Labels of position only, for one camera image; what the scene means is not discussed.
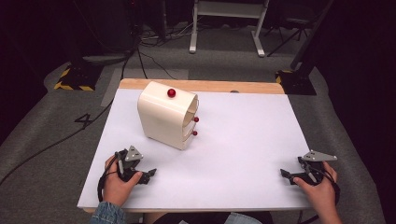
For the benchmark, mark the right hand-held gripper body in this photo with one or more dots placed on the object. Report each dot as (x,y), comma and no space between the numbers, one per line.
(314,166)

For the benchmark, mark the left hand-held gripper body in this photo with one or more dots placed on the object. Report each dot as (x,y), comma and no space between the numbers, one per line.
(129,161)

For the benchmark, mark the person's right hand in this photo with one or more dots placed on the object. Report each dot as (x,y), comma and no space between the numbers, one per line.
(320,193)

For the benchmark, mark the person's left hand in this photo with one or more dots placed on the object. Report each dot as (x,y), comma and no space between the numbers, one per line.
(116,186)

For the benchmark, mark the cream mini drawer cabinet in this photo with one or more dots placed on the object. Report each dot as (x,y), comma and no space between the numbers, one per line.
(162,115)

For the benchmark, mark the cream drawer with red knob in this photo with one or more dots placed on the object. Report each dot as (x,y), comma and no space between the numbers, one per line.
(194,133)
(195,119)

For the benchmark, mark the white table mat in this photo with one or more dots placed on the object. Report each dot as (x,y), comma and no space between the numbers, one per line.
(233,149)

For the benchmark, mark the person's lap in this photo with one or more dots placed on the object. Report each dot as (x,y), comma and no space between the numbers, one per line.
(205,218)

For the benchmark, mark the red ball knob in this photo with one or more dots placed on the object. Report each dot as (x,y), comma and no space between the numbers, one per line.
(171,92)

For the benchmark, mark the black stand with striped base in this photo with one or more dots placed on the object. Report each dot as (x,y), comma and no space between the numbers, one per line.
(299,81)
(77,77)

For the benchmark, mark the wooden table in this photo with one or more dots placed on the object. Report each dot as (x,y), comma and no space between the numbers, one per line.
(218,85)

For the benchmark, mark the black tripod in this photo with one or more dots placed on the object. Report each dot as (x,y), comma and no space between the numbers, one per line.
(286,34)

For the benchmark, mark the white metal desk frame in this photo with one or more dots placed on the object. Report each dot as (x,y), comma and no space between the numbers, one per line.
(229,9)

